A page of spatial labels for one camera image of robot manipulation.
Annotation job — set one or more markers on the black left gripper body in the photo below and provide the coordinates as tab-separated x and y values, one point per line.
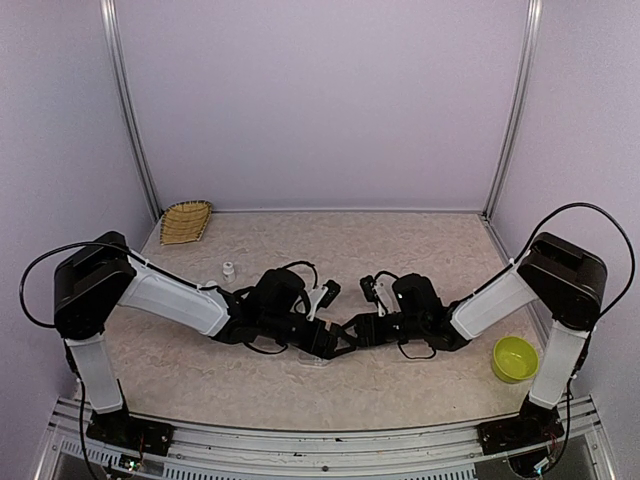
314	345

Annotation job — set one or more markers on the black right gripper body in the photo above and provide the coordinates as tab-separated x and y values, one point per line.
380	336

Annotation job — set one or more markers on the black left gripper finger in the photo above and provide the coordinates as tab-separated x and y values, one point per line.
344	336
332	351

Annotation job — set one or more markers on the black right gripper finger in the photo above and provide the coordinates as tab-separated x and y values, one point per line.
353	324
349	343

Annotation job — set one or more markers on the clear plastic pill organizer box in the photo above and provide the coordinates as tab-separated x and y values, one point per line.
309	360

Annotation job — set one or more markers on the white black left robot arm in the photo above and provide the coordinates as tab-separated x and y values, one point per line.
106	273

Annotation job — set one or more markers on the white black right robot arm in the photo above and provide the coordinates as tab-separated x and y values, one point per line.
567	279

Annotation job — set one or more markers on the green plastic bowl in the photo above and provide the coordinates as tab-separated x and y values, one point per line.
514	360

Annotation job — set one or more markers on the woven bamboo tray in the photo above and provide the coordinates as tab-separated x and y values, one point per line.
185	222

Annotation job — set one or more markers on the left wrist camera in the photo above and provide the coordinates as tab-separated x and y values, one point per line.
321	297

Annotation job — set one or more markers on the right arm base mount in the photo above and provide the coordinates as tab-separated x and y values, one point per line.
532	425

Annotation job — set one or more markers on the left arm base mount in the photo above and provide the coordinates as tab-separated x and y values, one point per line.
121	429

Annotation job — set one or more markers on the aluminium front frame rail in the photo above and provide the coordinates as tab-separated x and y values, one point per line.
200	451

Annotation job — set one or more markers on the aluminium right corner post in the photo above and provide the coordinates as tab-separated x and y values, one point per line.
517	108

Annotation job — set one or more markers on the aluminium corner post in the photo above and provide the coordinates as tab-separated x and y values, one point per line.
517	108
117	59

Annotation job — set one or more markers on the aluminium left corner post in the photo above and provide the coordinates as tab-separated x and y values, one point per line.
117	59

